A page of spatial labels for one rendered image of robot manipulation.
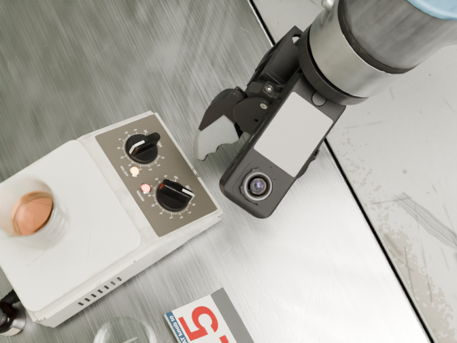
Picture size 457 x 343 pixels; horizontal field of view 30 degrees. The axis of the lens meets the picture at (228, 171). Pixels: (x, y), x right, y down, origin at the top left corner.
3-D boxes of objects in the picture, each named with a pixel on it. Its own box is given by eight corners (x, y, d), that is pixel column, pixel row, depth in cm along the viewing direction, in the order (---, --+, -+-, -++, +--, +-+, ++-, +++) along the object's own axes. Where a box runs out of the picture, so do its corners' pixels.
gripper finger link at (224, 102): (232, 140, 77) (292, 110, 70) (223, 154, 76) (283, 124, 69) (194, 105, 76) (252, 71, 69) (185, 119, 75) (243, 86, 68)
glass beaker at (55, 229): (41, 182, 78) (16, 158, 70) (87, 216, 77) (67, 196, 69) (-2, 235, 77) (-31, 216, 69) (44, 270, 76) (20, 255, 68)
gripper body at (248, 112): (324, 107, 77) (406, 44, 67) (286, 176, 73) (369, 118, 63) (258, 55, 76) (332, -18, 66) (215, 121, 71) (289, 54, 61)
